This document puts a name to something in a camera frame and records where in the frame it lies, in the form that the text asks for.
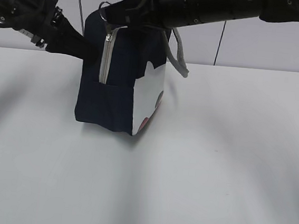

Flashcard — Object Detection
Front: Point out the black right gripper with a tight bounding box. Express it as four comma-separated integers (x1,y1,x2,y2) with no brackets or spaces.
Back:
102,0,187,29

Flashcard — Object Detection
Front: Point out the navy blue lunch bag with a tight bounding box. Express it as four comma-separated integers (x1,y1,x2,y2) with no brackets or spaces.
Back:
74,10,188,136

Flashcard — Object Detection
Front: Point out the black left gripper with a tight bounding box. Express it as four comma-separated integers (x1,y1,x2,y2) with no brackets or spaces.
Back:
12,0,98,62

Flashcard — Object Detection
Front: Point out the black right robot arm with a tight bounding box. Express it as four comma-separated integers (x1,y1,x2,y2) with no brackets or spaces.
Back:
99,0,299,30

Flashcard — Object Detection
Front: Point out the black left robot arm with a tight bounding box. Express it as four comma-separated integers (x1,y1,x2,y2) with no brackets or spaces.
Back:
0,0,98,61

